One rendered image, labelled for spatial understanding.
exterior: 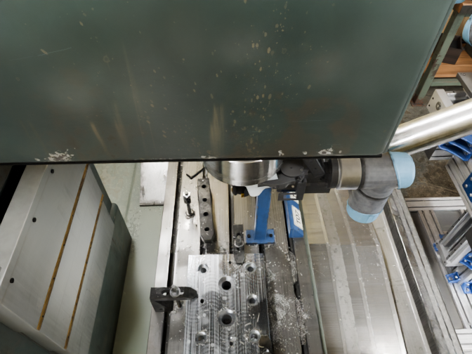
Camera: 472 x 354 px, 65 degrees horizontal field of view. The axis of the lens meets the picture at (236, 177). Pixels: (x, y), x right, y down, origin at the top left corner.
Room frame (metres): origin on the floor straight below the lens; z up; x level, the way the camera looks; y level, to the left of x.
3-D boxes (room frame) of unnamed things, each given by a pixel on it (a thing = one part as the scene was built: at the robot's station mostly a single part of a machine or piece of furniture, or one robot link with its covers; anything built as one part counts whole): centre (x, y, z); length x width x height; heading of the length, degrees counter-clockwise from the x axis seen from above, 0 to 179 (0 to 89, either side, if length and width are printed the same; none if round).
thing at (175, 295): (0.41, 0.18, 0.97); 0.13 x 0.03 x 0.15; 92
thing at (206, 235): (0.73, 0.11, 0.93); 0.26 x 0.05 x 0.06; 7
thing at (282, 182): (0.45, -0.08, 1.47); 0.09 x 0.05 x 0.02; 104
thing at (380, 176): (0.49, -0.30, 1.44); 0.11 x 0.08 x 0.09; 91
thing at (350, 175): (0.49, -0.22, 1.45); 0.08 x 0.05 x 0.08; 1
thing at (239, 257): (0.57, -0.01, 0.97); 0.13 x 0.03 x 0.15; 2
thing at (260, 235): (0.65, -0.08, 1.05); 0.10 x 0.05 x 0.30; 92
